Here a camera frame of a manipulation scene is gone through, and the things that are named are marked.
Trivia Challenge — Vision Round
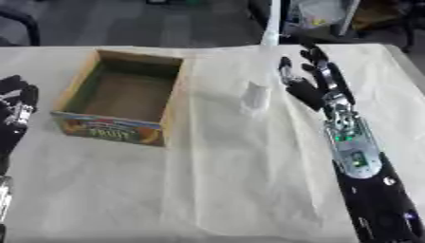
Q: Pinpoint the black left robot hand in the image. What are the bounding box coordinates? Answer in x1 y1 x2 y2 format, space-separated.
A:
0 74 42 156

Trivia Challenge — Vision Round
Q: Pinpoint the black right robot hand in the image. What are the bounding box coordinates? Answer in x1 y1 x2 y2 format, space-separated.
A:
277 43 358 112

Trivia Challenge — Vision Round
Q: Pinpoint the black chair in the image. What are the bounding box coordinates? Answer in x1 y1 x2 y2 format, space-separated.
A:
0 9 42 47

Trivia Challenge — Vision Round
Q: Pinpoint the clear plastic bottle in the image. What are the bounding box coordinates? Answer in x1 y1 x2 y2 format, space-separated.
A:
240 80 274 118

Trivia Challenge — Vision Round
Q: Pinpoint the clear plastic bag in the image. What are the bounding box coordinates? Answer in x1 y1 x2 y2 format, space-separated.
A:
286 0 352 36

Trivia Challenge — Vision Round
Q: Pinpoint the tan cardboard box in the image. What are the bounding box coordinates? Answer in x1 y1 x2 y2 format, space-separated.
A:
49 48 186 148

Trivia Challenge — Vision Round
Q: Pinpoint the brown cardboard box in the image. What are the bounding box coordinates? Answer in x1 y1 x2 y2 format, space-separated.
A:
352 0 414 32

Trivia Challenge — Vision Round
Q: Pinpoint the white pole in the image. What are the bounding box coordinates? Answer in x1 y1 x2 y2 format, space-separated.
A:
259 0 285 47

